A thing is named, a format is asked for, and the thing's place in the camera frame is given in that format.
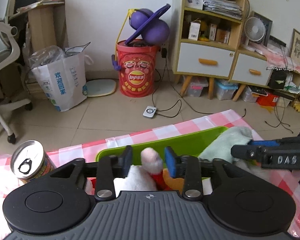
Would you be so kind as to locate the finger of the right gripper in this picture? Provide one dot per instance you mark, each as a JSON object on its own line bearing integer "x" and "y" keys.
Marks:
{"x": 285, "y": 156}
{"x": 276, "y": 142}

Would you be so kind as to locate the light green towel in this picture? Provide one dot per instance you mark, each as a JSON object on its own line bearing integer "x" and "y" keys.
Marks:
{"x": 221, "y": 146}

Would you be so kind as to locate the framed picture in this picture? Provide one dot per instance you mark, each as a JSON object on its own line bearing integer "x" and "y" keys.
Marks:
{"x": 295, "y": 48}

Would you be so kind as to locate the santa plush toy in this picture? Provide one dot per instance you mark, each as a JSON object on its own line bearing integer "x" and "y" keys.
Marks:
{"x": 147, "y": 176}

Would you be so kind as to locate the white charger puck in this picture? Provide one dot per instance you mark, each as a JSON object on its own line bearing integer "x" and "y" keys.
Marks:
{"x": 149, "y": 112}

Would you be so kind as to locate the green plastic bin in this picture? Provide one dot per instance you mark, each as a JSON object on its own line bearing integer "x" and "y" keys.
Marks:
{"x": 190, "y": 144}

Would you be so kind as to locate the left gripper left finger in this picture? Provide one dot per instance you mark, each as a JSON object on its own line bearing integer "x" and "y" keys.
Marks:
{"x": 106, "y": 170}

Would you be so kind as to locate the yellow tin can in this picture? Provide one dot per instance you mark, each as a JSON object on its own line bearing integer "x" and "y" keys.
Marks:
{"x": 30, "y": 161}

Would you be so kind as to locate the small white fan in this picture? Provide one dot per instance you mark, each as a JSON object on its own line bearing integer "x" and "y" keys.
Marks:
{"x": 254, "y": 30}

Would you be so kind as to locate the wooden shelf cabinet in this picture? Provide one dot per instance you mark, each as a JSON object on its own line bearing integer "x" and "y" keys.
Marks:
{"x": 204, "y": 39}

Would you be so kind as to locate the wooden desk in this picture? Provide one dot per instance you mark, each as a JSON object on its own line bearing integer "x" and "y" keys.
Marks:
{"x": 40, "y": 16}

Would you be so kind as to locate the round bathroom scale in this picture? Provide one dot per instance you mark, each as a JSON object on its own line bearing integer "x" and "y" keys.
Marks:
{"x": 100, "y": 87}

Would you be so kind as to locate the low drawer cabinet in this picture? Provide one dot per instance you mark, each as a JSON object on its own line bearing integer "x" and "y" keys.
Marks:
{"x": 249, "y": 68}

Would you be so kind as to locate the blue lid storage box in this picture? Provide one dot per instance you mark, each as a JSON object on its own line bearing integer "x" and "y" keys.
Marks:
{"x": 223, "y": 90}

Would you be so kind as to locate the clear storage box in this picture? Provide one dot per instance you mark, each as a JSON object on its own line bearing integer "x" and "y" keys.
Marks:
{"x": 196, "y": 86}

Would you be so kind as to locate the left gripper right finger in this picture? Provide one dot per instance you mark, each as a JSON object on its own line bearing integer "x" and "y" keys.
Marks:
{"x": 191, "y": 169}

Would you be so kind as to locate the purple jumping ball toy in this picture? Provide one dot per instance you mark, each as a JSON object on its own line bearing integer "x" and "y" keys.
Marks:
{"x": 148, "y": 25}

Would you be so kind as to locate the white office chair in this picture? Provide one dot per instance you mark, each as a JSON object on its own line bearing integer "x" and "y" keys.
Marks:
{"x": 10, "y": 32}

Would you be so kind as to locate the red chips bucket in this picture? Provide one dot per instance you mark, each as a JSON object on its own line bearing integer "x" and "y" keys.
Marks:
{"x": 135, "y": 63}

